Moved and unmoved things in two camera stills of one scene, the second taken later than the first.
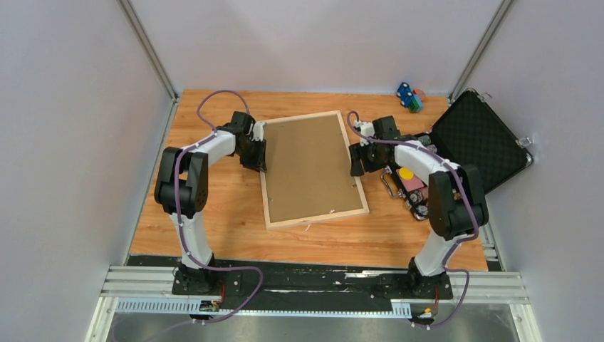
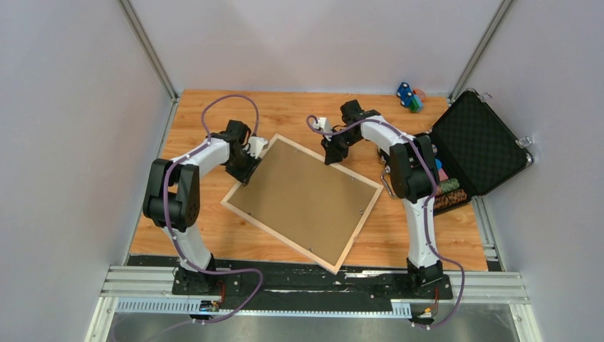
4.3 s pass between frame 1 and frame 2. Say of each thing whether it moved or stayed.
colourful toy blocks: stayed
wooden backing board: moved
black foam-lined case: stayed
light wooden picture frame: moved
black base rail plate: stayed
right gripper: moved
